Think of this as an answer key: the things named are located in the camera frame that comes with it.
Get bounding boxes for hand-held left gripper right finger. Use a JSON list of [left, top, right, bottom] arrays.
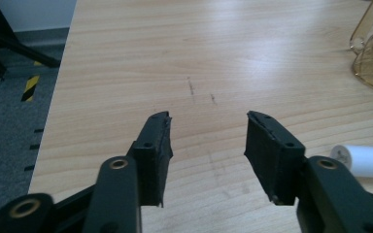
[[244, 110, 307, 207]]

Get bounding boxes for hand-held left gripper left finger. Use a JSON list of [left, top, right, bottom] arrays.
[[127, 111, 174, 208]]

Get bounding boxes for white electric toothbrush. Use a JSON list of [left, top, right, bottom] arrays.
[[329, 144, 373, 180]]

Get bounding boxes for yellow black striped tape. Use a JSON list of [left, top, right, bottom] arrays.
[[20, 74, 41, 103]]

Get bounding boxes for black metal stand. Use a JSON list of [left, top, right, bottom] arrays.
[[0, 0, 62, 81]]

